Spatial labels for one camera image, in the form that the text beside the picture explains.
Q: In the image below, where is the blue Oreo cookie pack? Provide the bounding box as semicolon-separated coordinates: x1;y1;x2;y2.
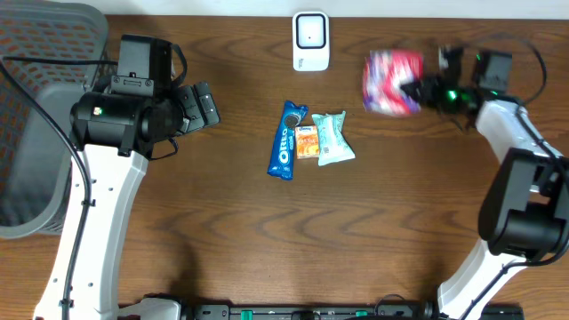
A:
267;100;309;180

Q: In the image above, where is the purple Carefree pad pack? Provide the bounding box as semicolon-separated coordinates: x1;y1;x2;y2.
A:
362;50;423;117

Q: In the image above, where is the grey plastic basket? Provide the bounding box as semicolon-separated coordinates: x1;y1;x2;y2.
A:
1;1;112;238

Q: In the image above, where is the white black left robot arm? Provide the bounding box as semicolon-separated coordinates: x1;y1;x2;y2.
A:
34;82;220;319

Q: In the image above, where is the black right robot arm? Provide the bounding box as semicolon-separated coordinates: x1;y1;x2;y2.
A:
401;76;568;319

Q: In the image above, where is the green wet wipes pack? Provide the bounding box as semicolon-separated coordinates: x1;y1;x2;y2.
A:
312;111;356;166

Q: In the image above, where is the white barcode scanner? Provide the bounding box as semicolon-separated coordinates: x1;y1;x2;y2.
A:
292;11;331;72

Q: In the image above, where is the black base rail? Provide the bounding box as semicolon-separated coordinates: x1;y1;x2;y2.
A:
117;303;526;320

